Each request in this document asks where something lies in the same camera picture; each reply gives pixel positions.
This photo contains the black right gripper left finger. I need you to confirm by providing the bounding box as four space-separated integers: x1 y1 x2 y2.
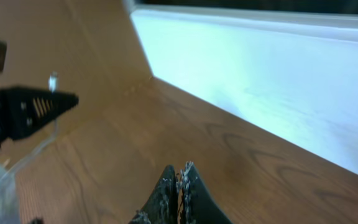
129 165 178 224

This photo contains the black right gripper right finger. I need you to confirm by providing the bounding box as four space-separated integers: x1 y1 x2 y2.
180 161 232 224

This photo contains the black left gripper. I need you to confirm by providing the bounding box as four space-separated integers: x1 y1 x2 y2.
0 86 79 147

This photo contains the white USB cable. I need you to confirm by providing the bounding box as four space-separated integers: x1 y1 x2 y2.
0 72 60 203

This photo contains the cardboard side panel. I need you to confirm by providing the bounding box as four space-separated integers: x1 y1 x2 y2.
0 0 154 169

